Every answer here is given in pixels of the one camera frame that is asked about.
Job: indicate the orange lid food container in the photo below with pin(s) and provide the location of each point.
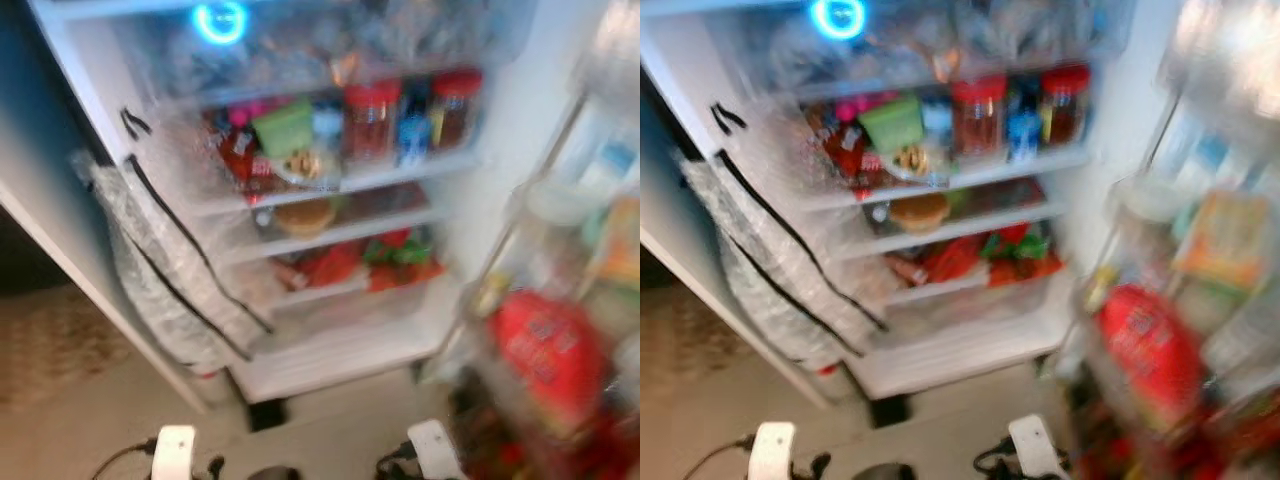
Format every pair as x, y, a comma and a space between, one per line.
918, 211
303, 215

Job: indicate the white fridge body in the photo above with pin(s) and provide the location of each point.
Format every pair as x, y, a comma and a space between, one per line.
1120, 120
510, 120

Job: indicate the open fridge door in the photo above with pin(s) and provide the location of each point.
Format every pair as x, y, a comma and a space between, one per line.
1220, 60
600, 60

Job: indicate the glass fridge shelf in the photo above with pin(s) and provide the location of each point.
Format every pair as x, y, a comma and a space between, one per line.
420, 168
1030, 163

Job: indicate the clear shallow fridge drawer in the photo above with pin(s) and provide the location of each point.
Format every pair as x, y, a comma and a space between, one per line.
1010, 217
400, 222

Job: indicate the black fridge foot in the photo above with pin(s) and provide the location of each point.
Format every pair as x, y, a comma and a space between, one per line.
886, 410
265, 413

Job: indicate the yellow juice carton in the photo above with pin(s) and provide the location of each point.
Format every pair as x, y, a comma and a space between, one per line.
1225, 240
620, 240

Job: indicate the white lid round container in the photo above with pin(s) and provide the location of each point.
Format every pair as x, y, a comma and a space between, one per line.
555, 203

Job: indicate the brown woven mat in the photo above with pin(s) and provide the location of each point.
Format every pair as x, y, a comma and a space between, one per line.
50, 345
685, 345

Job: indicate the bubble wrap sheet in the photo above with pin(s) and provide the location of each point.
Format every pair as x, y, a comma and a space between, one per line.
770, 250
160, 250

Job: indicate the large red printed bag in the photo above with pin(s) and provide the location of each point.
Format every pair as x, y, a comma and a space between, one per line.
545, 350
1150, 350

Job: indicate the short crossed black tape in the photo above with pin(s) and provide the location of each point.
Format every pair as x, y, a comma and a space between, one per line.
727, 118
135, 122

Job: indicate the long black tape strip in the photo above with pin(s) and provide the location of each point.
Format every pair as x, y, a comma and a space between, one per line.
180, 300
190, 245
790, 298
795, 240

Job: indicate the small yellow lid jar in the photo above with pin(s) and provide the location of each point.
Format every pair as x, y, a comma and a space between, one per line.
492, 292
1100, 288

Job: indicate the red lid jar yellow label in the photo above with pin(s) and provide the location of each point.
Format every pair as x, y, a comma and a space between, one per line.
457, 115
1065, 110

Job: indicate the red snack packet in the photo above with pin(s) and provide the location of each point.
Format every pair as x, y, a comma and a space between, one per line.
240, 160
848, 155

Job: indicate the green and red packet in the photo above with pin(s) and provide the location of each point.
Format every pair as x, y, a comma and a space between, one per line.
400, 262
1020, 258

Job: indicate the small clear bottle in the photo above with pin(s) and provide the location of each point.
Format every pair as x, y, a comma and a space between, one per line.
880, 215
260, 217

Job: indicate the pink cap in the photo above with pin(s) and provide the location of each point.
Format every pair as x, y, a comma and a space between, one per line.
850, 106
243, 112

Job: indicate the blue yogurt cup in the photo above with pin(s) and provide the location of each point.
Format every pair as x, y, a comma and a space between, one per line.
1023, 132
413, 135

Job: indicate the green lidded container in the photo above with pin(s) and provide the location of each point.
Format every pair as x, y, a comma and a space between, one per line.
283, 128
892, 123

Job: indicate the wrapped plate of food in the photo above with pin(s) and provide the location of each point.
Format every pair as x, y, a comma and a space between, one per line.
305, 165
915, 160

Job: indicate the red lid jar red contents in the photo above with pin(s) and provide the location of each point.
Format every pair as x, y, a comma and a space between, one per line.
372, 130
980, 125

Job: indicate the red plastic bag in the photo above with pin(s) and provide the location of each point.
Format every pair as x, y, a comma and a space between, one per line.
330, 265
948, 260

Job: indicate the white crisper drawer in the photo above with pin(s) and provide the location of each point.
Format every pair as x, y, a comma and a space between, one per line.
340, 350
950, 350

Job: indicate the clear chiller drawer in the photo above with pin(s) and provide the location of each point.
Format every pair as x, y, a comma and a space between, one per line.
300, 50
920, 48

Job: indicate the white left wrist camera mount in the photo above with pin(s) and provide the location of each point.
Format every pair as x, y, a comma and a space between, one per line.
173, 452
772, 452

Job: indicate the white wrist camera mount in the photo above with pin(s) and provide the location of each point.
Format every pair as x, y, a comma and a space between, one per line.
435, 450
1035, 448
173, 452
772, 452

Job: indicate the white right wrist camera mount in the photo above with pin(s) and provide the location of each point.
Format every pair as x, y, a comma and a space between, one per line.
435, 450
1035, 448

